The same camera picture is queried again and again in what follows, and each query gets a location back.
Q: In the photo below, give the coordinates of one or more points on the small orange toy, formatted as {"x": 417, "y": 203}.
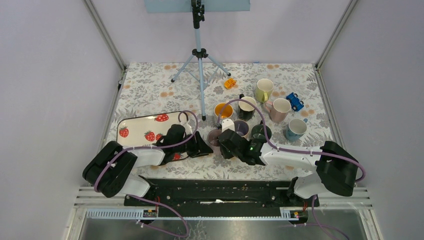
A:
{"x": 229, "y": 83}

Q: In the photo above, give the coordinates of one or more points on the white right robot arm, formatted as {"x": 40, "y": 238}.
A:
{"x": 332, "y": 169}

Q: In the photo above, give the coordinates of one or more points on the blue camera tripod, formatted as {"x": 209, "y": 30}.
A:
{"x": 200, "y": 53}

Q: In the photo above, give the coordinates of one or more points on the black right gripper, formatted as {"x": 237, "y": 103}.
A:
{"x": 225, "y": 155}

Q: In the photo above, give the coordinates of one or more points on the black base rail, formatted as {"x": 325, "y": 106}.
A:
{"x": 225, "y": 198}

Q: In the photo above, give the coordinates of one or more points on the grey mug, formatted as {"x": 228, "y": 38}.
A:
{"x": 258, "y": 131}

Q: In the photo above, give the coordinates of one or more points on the blue toy car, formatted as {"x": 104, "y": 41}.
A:
{"x": 295, "y": 102}

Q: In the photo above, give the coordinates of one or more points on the blue board on wall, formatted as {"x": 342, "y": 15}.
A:
{"x": 186, "y": 6}

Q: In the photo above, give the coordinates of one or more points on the floral mug orange inside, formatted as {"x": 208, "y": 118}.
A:
{"x": 223, "y": 111}

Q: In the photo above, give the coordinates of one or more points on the black mug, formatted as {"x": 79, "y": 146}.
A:
{"x": 245, "y": 110}

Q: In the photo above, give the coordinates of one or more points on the floral tablecloth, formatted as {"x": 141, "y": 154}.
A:
{"x": 148, "y": 90}

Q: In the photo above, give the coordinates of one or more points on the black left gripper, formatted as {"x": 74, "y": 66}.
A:
{"x": 199, "y": 148}

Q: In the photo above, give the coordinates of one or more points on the pink mug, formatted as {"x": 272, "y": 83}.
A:
{"x": 278, "y": 109}

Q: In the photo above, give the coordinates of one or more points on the pale pink tall cup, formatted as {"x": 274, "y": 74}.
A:
{"x": 242, "y": 128}

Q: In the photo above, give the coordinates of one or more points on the blue mug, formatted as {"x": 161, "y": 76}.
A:
{"x": 296, "y": 128}

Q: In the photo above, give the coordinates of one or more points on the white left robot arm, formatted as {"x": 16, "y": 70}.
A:
{"x": 110, "y": 170}

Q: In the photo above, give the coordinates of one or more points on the purple cup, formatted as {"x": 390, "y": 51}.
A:
{"x": 212, "y": 138}

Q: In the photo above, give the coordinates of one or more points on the yellow mug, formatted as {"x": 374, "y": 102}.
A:
{"x": 264, "y": 89}

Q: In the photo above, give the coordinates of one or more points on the strawberry print tray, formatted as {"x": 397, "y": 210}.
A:
{"x": 162, "y": 129}

